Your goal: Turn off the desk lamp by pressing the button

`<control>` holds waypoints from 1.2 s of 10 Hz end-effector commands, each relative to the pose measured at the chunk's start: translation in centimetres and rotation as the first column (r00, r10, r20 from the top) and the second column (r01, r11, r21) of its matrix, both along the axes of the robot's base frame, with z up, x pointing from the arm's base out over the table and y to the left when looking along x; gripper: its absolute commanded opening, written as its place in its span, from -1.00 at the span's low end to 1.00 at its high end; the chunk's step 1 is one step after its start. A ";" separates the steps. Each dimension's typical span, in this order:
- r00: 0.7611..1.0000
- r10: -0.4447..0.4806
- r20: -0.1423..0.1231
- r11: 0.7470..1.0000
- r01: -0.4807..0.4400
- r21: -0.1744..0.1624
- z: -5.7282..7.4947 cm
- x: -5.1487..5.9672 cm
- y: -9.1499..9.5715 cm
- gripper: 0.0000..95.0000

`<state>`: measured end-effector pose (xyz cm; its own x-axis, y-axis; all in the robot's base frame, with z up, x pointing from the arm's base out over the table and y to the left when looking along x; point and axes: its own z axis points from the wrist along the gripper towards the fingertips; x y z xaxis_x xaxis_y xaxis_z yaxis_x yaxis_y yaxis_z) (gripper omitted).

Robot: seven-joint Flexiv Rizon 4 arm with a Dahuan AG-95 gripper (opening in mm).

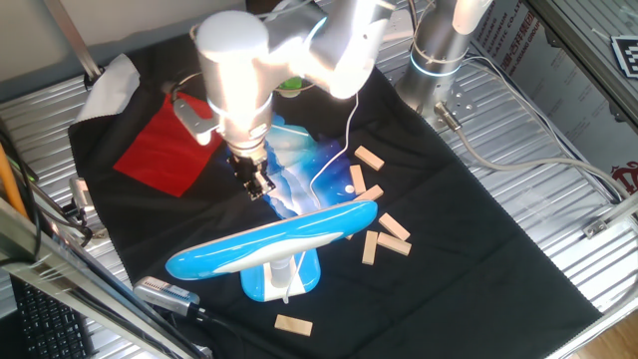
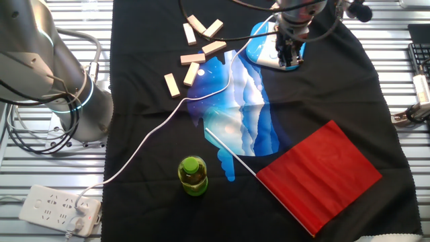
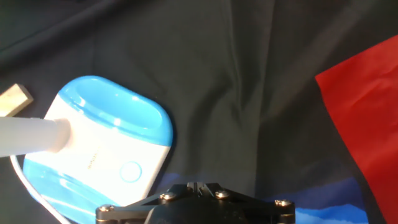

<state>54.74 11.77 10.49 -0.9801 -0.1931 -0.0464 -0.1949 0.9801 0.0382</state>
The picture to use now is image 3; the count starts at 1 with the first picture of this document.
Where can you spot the light wooden block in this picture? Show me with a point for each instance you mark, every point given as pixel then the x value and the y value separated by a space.
pixel 14 99

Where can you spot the blue and white desk lamp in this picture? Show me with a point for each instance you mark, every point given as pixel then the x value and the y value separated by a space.
pixel 102 149

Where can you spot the red flag with white stick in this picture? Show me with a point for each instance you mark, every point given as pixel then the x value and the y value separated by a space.
pixel 367 118

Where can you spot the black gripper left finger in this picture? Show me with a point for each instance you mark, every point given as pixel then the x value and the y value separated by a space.
pixel 109 214

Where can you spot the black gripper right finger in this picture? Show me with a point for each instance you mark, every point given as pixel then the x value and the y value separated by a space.
pixel 284 214

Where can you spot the black cloth with blue print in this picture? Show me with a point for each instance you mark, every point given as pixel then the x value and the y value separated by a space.
pixel 217 77

